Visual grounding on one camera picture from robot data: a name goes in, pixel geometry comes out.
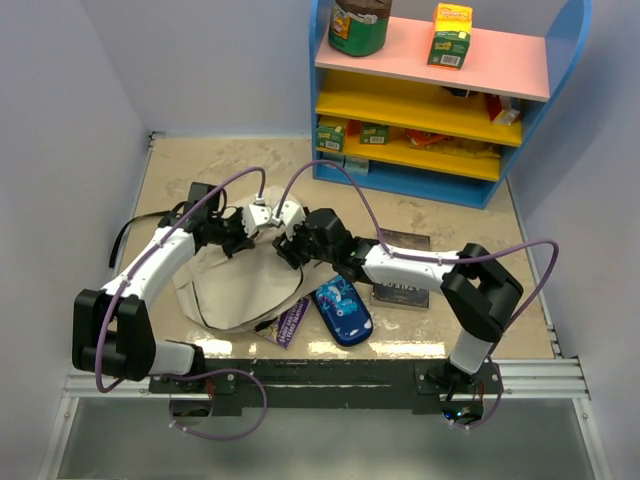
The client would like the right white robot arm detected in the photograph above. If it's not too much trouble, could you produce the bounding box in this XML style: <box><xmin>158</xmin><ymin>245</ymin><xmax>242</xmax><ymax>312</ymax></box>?
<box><xmin>271</xmin><ymin>204</ymin><xmax>523</xmax><ymax>393</ymax></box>

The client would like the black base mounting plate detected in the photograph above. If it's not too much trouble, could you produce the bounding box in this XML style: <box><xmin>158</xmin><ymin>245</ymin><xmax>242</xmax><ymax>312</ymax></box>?
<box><xmin>150</xmin><ymin>359</ymin><xmax>504</xmax><ymax>422</ymax></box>

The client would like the A Tale of Two Cities book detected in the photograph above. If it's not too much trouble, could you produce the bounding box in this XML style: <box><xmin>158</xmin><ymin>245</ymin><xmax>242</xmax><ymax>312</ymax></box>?
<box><xmin>371</xmin><ymin>229</ymin><xmax>431</xmax><ymax>310</ymax></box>

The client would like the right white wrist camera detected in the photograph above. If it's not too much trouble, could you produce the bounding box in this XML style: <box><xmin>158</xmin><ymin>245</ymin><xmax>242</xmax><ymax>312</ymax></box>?
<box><xmin>270</xmin><ymin>200</ymin><xmax>306</xmax><ymax>239</ymax></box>

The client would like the green brown jar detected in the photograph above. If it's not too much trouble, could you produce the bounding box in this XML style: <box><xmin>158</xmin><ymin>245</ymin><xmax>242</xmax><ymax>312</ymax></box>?
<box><xmin>328</xmin><ymin>0</ymin><xmax>392</xmax><ymax>57</ymax></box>

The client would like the green box middle shelf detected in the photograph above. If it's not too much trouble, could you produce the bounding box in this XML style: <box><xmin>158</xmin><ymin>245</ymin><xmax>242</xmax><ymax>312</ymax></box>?
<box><xmin>359</xmin><ymin>122</ymin><xmax>390</xmax><ymax>145</ymax></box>

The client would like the blue shark pencil case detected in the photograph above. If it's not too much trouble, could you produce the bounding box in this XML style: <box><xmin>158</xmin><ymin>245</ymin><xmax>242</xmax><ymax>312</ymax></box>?
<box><xmin>311</xmin><ymin>275</ymin><xmax>373</xmax><ymax>347</ymax></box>

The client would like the purple 52-Storey Treehouse book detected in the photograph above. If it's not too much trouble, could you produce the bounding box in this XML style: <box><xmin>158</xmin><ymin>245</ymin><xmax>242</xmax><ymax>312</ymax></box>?
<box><xmin>255</xmin><ymin>297</ymin><xmax>310</xmax><ymax>349</ymax></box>

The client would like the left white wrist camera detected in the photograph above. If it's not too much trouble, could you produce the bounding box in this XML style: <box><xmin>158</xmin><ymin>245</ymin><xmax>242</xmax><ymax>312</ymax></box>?
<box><xmin>242</xmin><ymin>197</ymin><xmax>273</xmax><ymax>239</ymax></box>

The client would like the yellow green carton box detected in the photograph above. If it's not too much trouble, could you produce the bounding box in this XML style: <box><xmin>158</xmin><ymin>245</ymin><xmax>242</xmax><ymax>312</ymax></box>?
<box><xmin>427</xmin><ymin>3</ymin><xmax>473</xmax><ymax>70</ymax></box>

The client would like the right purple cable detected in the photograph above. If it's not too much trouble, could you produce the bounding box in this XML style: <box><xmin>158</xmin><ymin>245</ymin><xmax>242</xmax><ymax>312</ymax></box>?
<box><xmin>274</xmin><ymin>159</ymin><xmax>560</xmax><ymax>430</ymax></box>

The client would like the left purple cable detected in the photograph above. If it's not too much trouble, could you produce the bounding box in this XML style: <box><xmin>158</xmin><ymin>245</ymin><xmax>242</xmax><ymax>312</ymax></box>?
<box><xmin>93</xmin><ymin>166</ymin><xmax>268</xmax><ymax>441</ymax></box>

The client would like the light blue box left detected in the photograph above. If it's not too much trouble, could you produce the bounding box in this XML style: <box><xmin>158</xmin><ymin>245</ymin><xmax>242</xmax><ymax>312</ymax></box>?
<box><xmin>321</xmin><ymin>152</ymin><xmax>345</xmax><ymax>166</ymax></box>

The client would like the light blue box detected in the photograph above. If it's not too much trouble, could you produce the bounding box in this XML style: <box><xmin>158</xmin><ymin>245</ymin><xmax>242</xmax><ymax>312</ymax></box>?
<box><xmin>343</xmin><ymin>156</ymin><xmax>370</xmax><ymax>176</ymax></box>
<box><xmin>321</xmin><ymin>152</ymin><xmax>345</xmax><ymax>166</ymax></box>

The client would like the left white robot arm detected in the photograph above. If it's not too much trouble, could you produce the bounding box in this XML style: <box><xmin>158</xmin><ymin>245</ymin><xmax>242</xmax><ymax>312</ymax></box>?
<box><xmin>71</xmin><ymin>182</ymin><xmax>254</xmax><ymax>392</ymax></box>

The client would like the light blue box right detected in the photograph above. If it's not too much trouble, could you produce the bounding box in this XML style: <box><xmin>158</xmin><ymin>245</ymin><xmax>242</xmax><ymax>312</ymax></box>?
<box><xmin>343</xmin><ymin>156</ymin><xmax>370</xmax><ymax>176</ymax></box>

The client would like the aluminium rail frame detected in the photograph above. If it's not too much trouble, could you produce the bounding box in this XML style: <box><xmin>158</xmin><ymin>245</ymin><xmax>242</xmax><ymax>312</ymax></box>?
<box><xmin>34</xmin><ymin>130</ymin><xmax>609</xmax><ymax>480</ymax></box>

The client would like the beige canvas backpack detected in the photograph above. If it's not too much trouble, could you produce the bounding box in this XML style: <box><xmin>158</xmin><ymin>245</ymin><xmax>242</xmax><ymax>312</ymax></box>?
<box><xmin>167</xmin><ymin>186</ymin><xmax>333</xmax><ymax>333</ymax></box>

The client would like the green box left shelf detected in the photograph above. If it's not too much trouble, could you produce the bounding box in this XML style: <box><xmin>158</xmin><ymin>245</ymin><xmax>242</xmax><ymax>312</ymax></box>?
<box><xmin>316</xmin><ymin>123</ymin><xmax>346</xmax><ymax>152</ymax></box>

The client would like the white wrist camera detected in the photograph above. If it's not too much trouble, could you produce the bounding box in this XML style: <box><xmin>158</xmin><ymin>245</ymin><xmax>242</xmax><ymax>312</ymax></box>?
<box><xmin>270</xmin><ymin>200</ymin><xmax>306</xmax><ymax>239</ymax></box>
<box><xmin>242</xmin><ymin>197</ymin><xmax>273</xmax><ymax>239</ymax></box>

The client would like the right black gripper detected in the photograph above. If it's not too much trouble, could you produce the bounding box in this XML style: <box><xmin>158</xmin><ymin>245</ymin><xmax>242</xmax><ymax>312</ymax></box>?
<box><xmin>274</xmin><ymin>219</ymin><xmax>337</xmax><ymax>270</ymax></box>

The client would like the orange snack packet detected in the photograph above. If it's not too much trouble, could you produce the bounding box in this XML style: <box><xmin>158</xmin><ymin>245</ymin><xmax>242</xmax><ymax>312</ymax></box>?
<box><xmin>404</xmin><ymin>128</ymin><xmax>451</xmax><ymax>149</ymax></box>

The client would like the purple cable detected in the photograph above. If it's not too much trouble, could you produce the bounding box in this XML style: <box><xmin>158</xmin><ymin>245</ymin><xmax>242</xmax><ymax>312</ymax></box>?
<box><xmin>274</xmin><ymin>159</ymin><xmax>560</xmax><ymax>430</ymax></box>
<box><xmin>93</xmin><ymin>166</ymin><xmax>268</xmax><ymax>441</ymax></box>

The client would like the red white box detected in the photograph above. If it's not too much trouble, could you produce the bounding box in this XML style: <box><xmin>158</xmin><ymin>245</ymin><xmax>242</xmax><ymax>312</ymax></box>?
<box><xmin>484</xmin><ymin>93</ymin><xmax>521</xmax><ymax>125</ymax></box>

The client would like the green box shelf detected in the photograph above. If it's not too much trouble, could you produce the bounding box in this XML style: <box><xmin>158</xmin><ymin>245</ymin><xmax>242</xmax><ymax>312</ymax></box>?
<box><xmin>359</xmin><ymin>122</ymin><xmax>390</xmax><ymax>145</ymax></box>
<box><xmin>316</xmin><ymin>123</ymin><xmax>346</xmax><ymax>152</ymax></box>

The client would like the blue colourful shelf unit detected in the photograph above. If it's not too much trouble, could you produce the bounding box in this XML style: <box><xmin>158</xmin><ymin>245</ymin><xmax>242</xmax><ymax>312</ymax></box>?
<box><xmin>309</xmin><ymin>1</ymin><xmax>592</xmax><ymax>209</ymax></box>

